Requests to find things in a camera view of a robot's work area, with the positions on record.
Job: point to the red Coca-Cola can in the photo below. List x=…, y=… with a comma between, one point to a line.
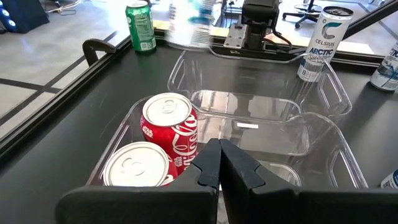
x=136, y=165
x=168, y=133

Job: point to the silver metal bracket plate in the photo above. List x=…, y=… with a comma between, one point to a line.
x=234, y=37

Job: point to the black diagonal frame brace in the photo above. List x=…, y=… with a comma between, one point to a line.
x=370, y=18

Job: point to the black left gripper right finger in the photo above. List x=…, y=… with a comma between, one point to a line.
x=311, y=208

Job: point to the green Sprite can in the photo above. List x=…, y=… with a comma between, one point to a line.
x=141, y=28

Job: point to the black office chair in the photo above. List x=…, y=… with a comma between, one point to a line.
x=306, y=14

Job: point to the white Celsius can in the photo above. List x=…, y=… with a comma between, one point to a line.
x=326, y=37
x=388, y=71
x=186, y=25
x=391, y=181

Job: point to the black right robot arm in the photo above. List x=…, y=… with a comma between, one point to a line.
x=259, y=12

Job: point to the black table clamp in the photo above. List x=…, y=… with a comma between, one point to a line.
x=96, y=46

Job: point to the clear plastic bin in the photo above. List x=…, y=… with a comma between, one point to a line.
x=248, y=77
x=280, y=140

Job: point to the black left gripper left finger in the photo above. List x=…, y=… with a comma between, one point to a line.
x=140, y=207

